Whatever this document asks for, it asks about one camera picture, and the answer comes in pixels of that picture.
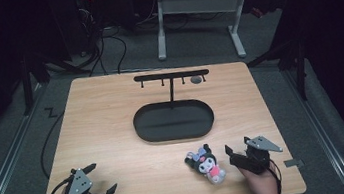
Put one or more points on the black tripod stand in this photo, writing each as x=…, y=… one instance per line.
x=292, y=57

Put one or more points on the black hook rack with tray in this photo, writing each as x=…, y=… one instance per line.
x=173, y=120

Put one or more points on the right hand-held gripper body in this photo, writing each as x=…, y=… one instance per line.
x=256, y=156

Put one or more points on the grey tape piece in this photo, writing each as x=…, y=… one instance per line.
x=293, y=162

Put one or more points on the grey round table grommet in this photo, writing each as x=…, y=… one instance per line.
x=196, y=79

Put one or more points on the white frame desk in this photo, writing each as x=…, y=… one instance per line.
x=196, y=6

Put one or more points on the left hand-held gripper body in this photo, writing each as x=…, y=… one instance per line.
x=78, y=187

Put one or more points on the person's right hand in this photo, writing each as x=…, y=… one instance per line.
x=261, y=186

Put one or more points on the black and pink plush toy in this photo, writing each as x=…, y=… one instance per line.
x=206, y=166

